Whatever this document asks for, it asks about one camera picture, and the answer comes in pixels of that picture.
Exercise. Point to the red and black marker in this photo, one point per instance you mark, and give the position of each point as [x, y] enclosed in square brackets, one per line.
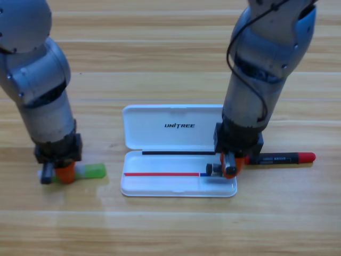
[279, 159]

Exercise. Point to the green and white eraser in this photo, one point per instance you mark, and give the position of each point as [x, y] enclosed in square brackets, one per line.
[93, 170]

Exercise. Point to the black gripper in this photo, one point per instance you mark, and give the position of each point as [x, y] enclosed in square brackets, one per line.
[239, 144]
[61, 150]

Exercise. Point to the white Unitree pencil case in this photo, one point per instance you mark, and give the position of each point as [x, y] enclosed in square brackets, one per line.
[165, 165]

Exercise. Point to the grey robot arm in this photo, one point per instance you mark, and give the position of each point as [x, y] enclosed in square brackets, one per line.
[40, 80]
[261, 66]

